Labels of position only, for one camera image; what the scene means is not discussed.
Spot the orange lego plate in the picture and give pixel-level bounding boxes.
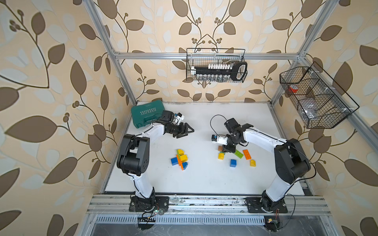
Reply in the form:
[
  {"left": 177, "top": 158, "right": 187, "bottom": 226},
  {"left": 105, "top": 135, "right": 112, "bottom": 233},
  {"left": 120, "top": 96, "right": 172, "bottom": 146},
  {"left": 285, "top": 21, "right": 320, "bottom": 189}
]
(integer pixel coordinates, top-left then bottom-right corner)
[{"left": 243, "top": 149, "right": 252, "bottom": 160}]

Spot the small blue lego brick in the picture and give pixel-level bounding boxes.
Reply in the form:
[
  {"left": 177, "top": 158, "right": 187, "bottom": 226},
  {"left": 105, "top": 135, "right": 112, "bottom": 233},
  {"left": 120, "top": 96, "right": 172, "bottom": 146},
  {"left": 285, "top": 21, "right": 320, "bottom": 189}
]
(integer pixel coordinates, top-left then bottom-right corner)
[{"left": 171, "top": 157, "right": 179, "bottom": 166}]

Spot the orange lego brick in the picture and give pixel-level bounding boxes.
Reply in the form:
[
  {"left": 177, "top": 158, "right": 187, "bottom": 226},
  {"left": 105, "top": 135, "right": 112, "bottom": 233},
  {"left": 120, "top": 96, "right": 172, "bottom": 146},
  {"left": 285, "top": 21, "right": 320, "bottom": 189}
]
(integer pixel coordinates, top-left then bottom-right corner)
[{"left": 176, "top": 154, "right": 185, "bottom": 171}]

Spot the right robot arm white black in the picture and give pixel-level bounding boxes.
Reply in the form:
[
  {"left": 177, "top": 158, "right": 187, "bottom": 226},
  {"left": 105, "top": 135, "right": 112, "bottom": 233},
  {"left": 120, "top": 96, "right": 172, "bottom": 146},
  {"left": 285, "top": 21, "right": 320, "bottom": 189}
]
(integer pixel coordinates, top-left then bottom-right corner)
[{"left": 212, "top": 122, "right": 311, "bottom": 208}]

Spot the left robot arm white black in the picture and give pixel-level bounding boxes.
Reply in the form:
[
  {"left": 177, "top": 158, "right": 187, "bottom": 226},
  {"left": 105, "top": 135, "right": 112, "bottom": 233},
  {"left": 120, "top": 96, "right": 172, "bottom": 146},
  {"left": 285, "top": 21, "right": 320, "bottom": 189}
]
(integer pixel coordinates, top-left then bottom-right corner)
[{"left": 116, "top": 122, "right": 195, "bottom": 200}]

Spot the green plastic tool case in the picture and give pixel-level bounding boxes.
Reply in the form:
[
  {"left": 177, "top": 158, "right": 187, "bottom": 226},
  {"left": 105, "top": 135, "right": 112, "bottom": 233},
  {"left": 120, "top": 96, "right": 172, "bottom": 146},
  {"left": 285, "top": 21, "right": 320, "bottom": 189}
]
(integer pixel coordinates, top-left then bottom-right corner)
[{"left": 131, "top": 100, "right": 165, "bottom": 128}]

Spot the black white tool in basket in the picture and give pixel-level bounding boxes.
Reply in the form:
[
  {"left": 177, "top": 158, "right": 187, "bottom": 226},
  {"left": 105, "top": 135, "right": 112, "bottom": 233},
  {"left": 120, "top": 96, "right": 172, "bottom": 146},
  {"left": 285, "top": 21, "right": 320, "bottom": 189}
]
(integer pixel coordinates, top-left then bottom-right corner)
[{"left": 190, "top": 62, "right": 248, "bottom": 83}]

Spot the red object in basket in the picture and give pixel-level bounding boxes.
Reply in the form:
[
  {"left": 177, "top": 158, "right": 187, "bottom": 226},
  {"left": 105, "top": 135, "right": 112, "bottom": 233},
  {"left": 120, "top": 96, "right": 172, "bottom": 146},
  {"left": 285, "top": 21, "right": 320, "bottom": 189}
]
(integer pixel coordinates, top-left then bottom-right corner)
[{"left": 288, "top": 84, "right": 299, "bottom": 93}]

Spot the clear plastic bag in basket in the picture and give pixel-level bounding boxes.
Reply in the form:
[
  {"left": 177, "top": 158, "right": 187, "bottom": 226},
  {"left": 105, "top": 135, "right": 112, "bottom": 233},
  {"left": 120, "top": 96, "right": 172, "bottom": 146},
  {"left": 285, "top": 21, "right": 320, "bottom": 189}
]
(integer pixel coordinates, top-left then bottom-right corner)
[{"left": 299, "top": 98, "right": 319, "bottom": 119}]

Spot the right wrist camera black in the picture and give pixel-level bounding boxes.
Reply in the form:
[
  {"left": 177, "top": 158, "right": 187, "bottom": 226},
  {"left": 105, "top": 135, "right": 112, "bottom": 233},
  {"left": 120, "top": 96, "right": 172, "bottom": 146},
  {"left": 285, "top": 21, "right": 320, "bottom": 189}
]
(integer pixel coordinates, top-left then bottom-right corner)
[{"left": 224, "top": 118, "right": 240, "bottom": 133}]

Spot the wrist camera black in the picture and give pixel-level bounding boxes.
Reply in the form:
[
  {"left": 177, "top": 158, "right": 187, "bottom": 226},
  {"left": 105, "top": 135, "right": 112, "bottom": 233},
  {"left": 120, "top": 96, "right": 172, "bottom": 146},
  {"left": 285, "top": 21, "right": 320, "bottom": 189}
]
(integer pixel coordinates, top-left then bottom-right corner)
[
  {"left": 159, "top": 110, "right": 175, "bottom": 123},
  {"left": 224, "top": 118, "right": 240, "bottom": 133}
]

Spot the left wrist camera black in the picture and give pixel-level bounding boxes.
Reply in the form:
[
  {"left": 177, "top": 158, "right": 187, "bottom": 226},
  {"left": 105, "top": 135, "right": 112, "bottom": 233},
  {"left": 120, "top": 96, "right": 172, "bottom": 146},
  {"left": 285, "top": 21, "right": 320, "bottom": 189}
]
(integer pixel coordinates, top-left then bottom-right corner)
[{"left": 159, "top": 110, "right": 175, "bottom": 123}]

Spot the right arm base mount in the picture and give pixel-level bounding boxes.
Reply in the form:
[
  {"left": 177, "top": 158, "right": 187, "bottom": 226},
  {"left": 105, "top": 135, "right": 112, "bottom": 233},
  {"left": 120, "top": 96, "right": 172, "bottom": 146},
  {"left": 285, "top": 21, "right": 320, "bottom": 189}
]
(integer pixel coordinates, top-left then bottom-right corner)
[{"left": 244, "top": 197, "right": 288, "bottom": 213}]

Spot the back wall wire basket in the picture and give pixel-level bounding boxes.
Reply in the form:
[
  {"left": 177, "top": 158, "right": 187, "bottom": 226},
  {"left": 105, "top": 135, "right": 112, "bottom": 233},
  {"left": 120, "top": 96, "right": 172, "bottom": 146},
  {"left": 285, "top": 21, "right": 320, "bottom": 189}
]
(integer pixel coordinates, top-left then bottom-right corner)
[{"left": 186, "top": 48, "right": 248, "bottom": 83}]

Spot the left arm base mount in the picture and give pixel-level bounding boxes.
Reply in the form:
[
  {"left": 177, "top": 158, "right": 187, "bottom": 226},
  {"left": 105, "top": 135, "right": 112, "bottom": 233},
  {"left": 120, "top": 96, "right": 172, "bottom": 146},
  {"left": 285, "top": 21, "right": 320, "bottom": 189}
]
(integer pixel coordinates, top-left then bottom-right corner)
[{"left": 129, "top": 196, "right": 169, "bottom": 214}]

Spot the side wall wire basket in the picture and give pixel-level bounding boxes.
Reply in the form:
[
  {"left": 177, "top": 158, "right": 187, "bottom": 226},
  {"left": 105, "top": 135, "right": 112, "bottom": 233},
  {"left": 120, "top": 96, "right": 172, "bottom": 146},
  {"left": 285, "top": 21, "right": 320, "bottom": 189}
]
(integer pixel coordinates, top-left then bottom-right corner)
[{"left": 280, "top": 62, "right": 360, "bottom": 129}]

